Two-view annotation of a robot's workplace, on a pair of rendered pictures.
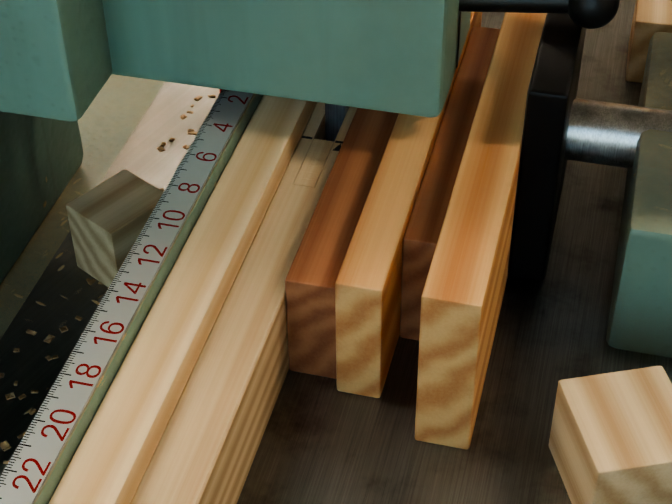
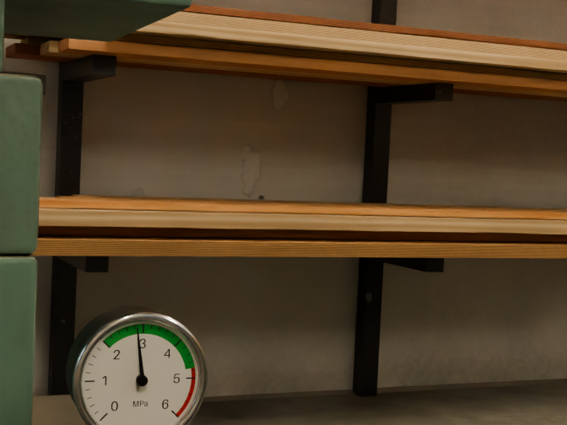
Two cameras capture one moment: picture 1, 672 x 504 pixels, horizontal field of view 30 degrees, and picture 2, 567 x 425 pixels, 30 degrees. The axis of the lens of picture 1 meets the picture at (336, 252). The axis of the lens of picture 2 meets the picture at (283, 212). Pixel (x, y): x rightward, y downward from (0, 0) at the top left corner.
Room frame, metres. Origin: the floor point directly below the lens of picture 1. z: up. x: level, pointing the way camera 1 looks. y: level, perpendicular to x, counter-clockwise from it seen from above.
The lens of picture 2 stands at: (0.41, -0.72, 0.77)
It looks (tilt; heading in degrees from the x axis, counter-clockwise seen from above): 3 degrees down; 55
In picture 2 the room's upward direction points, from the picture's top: 3 degrees clockwise
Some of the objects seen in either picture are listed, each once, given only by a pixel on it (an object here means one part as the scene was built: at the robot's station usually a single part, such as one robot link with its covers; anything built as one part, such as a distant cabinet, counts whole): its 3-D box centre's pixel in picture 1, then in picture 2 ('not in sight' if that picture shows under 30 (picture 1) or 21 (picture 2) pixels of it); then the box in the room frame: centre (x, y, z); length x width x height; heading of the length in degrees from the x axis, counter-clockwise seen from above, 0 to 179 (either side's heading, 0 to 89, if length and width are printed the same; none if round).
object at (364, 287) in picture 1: (418, 164); not in sight; (0.42, -0.04, 0.93); 0.22 x 0.02 x 0.06; 165
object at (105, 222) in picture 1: (123, 231); not in sight; (0.50, 0.11, 0.82); 0.04 x 0.04 x 0.04; 48
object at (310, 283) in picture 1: (374, 167); not in sight; (0.42, -0.02, 0.92); 0.20 x 0.02 x 0.05; 165
